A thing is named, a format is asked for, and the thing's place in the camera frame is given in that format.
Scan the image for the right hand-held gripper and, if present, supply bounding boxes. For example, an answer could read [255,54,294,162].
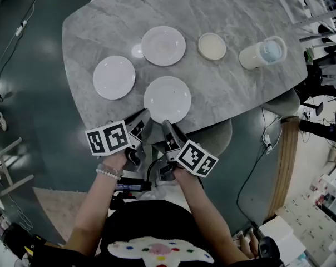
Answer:
[157,119,219,182]

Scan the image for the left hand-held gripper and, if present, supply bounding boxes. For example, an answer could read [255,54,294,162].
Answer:
[85,109,152,172]

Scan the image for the white plate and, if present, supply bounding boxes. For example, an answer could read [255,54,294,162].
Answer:
[141,25,186,66]
[92,55,136,101]
[143,76,192,125]

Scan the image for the person's left forearm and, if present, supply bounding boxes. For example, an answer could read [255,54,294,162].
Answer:
[65,164,124,250]

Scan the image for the person's right forearm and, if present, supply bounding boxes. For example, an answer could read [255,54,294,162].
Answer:
[173,167,249,264]

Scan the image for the person's left hand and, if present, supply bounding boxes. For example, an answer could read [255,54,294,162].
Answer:
[102,149,130,172]

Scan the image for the gray upholstered chair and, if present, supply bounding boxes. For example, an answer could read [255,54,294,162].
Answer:
[152,118,233,161]

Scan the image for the white trousers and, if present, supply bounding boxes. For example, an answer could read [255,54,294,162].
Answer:
[109,182,192,214]

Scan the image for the black belt device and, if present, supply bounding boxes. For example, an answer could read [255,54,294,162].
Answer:
[115,177,152,193]

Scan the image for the black shirt with plush patch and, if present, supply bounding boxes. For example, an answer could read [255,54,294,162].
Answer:
[28,199,269,267]

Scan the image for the white power adapter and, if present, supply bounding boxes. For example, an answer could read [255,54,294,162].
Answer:
[262,133,273,153]

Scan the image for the beige rug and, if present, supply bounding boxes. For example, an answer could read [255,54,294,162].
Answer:
[33,186,88,243]

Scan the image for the white lidded jug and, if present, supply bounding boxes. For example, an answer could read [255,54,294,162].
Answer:
[238,35,288,71]

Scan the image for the white cardboard box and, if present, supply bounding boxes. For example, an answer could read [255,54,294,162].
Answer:
[258,215,308,266]

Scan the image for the black chair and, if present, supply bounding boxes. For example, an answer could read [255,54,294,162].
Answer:
[256,236,280,267]

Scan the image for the white metal rack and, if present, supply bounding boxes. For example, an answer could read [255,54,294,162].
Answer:
[270,0,336,48]

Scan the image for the white bead bracelet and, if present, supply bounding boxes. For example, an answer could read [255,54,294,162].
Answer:
[96,162,125,181]

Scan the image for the white table frame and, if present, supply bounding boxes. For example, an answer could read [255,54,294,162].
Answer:
[0,136,35,197]

